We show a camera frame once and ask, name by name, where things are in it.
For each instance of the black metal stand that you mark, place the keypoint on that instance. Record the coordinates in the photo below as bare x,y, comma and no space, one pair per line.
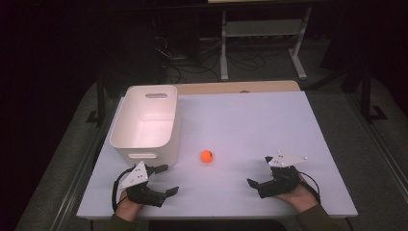
365,96

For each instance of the metal floor rail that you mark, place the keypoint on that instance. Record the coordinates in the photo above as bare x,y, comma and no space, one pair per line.
386,150
87,166

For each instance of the orange ball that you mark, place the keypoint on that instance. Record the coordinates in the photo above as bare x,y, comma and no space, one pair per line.
207,156

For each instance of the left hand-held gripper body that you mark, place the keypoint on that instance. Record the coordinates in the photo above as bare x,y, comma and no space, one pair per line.
139,189

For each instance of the person's left hand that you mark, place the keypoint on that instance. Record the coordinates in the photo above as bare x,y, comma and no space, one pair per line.
126,208

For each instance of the white plastic storage bin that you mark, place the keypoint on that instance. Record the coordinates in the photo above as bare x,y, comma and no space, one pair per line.
144,128

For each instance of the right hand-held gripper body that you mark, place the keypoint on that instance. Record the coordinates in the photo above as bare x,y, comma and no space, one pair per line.
282,183

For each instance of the white metal desk frame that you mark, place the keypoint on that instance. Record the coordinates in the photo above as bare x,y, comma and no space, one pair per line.
256,29

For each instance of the person's right hand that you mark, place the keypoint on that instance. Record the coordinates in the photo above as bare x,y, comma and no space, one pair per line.
301,197

